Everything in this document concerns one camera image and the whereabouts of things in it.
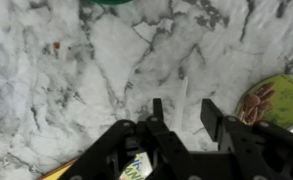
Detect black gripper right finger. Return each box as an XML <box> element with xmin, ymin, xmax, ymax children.
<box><xmin>200</xmin><ymin>98</ymin><xmax>293</xmax><ymax>180</ymax></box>

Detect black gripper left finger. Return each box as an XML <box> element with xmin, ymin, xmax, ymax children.
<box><xmin>57</xmin><ymin>98</ymin><xmax>200</xmax><ymax>180</ymax></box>

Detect clear plastic scoop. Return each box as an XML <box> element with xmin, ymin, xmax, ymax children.
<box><xmin>169</xmin><ymin>76</ymin><xmax>200</xmax><ymax>151</ymax></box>

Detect green plastic lid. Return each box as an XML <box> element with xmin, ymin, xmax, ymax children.
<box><xmin>85</xmin><ymin>0</ymin><xmax>134</xmax><ymax>6</ymax></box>

